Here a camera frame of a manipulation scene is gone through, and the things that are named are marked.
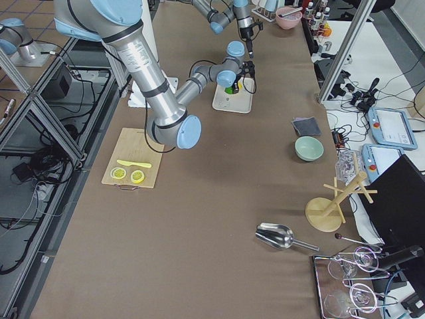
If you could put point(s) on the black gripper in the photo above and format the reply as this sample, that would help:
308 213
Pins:
246 34
236 80

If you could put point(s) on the green lime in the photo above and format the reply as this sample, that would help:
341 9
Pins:
229 90

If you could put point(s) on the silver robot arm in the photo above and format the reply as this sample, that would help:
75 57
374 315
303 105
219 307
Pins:
238 11
119 24

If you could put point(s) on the cream rabbit print tray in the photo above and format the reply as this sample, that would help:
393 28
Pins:
240 102

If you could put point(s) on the black metal tray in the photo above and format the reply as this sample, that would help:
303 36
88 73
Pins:
344 285

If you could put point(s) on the pink bowl with ice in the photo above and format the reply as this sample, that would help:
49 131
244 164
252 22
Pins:
288 17

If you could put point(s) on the folded grey cloth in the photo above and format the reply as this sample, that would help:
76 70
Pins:
306 126

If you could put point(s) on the mint green bowl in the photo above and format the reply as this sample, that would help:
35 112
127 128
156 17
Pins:
308 148

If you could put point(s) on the wooden cutting board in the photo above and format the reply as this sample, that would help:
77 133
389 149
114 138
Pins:
134 145

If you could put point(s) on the yellow plastic knife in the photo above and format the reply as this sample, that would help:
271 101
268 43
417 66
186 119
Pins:
134 163

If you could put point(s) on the lemon slice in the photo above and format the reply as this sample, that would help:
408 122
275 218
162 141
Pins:
118 173
137 176

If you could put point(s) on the wooden mug tree stand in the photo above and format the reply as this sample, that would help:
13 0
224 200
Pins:
326 215

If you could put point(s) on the metal scoop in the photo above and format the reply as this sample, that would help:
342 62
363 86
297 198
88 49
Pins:
280 237

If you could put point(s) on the blue teach pendant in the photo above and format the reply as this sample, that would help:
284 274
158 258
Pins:
378 158
390 127

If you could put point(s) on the black monitor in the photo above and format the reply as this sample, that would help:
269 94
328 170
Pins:
397 211

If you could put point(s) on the wine glass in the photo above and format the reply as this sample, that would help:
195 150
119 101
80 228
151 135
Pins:
356 301
360 264

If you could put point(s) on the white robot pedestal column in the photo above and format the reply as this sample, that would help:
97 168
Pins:
151 33

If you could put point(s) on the aluminium frame post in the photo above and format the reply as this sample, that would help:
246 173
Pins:
359 19

